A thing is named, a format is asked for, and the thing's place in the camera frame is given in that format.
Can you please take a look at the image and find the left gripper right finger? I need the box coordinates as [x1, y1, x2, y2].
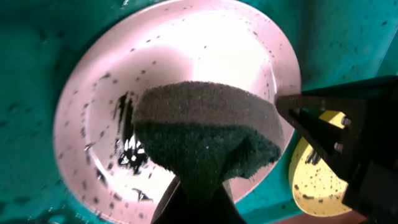
[275, 75, 397, 223]

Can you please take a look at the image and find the yellow-green plate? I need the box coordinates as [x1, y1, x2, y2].
[288, 110, 353, 218]

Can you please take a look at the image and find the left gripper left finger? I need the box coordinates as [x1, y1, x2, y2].
[151, 179, 246, 224]

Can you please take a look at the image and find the white plate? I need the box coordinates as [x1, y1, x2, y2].
[53, 0, 301, 223]

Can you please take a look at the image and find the teal plastic tray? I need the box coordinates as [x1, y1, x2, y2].
[1, 0, 397, 223]

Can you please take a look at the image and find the dark green sponge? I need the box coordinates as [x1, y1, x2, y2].
[132, 82, 284, 203]

